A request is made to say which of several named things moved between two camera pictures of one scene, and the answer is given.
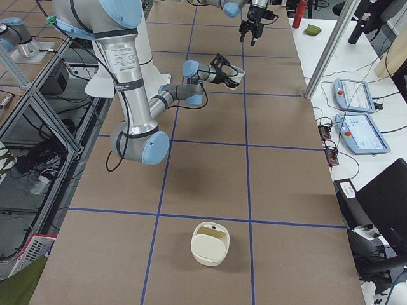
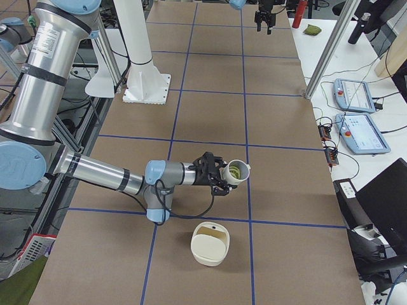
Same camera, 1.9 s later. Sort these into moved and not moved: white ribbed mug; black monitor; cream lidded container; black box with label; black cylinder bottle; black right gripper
Moved: white ribbed mug; black right gripper
Not moved: black cylinder bottle; cream lidded container; black monitor; black box with label
